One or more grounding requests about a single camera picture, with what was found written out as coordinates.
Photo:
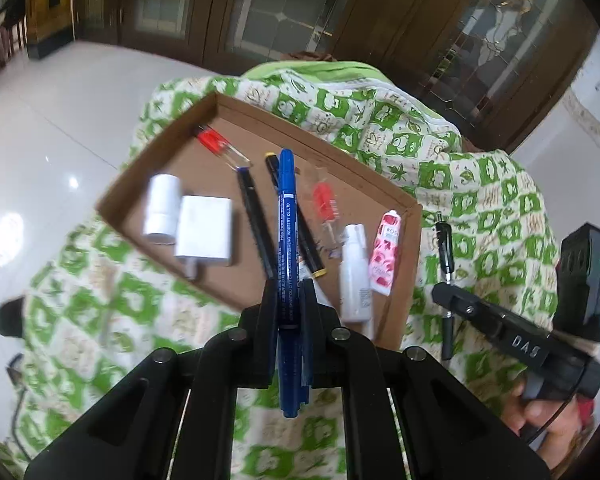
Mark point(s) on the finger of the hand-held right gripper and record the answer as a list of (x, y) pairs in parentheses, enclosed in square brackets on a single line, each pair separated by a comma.
[(467, 305)]

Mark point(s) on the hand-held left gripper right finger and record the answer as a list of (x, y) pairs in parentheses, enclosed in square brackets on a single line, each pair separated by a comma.
[(307, 322)]

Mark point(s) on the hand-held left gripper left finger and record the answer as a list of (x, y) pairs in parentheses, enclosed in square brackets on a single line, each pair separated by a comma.
[(267, 322)]

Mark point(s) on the white ointment tube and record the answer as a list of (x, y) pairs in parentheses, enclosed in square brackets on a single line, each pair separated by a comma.
[(322, 292)]

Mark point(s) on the black retractable pen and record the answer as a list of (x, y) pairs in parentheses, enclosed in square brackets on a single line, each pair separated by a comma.
[(446, 250)]

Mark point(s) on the white spray bottle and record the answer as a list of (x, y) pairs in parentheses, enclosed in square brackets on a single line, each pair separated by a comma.
[(355, 275)]

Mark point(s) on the black pen with yellow ends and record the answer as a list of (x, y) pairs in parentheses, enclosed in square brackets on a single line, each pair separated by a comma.
[(305, 235)]

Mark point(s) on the pink floral cream tube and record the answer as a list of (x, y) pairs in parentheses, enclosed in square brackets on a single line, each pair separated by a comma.
[(386, 255)]

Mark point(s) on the blue marker pen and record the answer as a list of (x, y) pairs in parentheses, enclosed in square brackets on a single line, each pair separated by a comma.
[(286, 220)]

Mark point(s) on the white charger plug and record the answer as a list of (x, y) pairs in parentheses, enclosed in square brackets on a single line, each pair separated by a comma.
[(205, 232)]

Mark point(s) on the clear tube with red label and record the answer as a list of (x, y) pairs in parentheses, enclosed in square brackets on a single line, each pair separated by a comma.
[(215, 142), (325, 205)]

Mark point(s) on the shallow cardboard tray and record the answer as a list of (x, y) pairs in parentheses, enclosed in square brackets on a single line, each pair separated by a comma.
[(215, 180)]

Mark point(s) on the white pill bottle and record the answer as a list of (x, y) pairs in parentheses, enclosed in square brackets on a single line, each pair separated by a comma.
[(161, 205)]

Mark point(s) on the person's right forearm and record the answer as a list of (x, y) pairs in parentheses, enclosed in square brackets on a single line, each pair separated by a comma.
[(577, 445)]

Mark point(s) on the person's right hand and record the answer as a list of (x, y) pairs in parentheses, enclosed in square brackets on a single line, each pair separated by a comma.
[(545, 417)]

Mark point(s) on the green printed blanket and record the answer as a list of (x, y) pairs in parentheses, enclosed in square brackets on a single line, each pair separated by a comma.
[(430, 160)]

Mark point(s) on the black round object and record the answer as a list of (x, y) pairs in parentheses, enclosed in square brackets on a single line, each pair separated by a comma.
[(10, 317)]

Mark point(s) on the wooden glass door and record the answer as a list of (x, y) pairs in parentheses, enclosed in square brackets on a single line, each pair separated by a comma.
[(380, 15)]

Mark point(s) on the golden wooden cabinet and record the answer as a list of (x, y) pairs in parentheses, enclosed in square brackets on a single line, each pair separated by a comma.
[(47, 0)]

